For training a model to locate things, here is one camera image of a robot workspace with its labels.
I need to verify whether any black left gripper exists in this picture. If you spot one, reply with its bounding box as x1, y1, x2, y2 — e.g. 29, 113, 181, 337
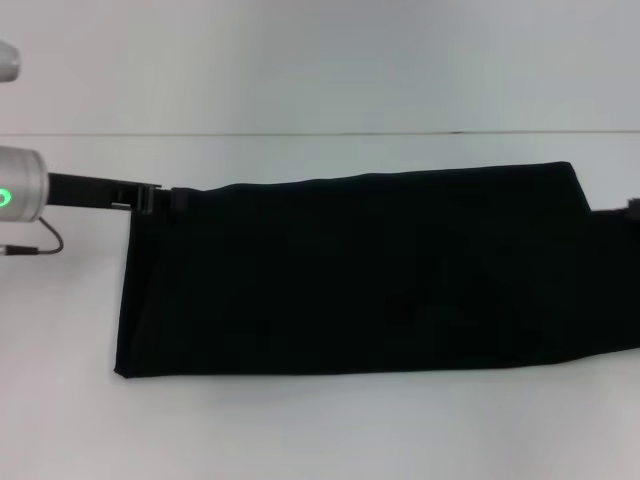
47, 172, 189, 214

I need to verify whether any black t-shirt with FREE print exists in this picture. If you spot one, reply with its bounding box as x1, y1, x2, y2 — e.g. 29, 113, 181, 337
113, 160, 640, 382

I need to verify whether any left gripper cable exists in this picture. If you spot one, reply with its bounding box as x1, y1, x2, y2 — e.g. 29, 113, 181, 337
0, 217, 64, 258

